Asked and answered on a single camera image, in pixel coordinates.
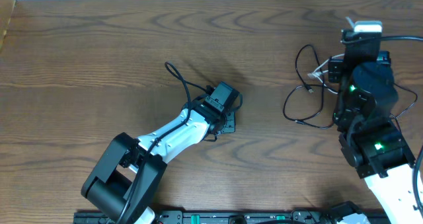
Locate white usb cable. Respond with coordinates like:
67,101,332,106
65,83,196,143
307,54,346,95

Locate thin black cable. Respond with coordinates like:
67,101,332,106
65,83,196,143
282,44,419,130

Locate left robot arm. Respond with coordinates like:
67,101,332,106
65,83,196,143
81,82,243,223

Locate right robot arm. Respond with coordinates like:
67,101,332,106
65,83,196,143
328,30,422,223

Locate cardboard panel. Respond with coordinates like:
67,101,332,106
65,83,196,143
0,0,16,48

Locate right camera cable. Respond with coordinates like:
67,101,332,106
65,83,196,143
343,34,423,215

